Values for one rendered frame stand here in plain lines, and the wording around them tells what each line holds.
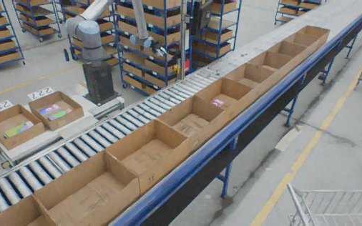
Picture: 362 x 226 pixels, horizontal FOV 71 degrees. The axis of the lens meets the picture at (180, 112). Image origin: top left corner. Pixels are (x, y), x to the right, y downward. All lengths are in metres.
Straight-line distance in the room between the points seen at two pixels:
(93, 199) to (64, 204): 0.14
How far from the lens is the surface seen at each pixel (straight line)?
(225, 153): 2.07
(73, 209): 1.49
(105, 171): 1.61
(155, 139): 1.76
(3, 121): 2.51
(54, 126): 2.22
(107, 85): 2.41
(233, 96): 2.21
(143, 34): 2.69
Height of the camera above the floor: 2.06
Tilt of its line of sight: 36 degrees down
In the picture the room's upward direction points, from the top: 1 degrees clockwise
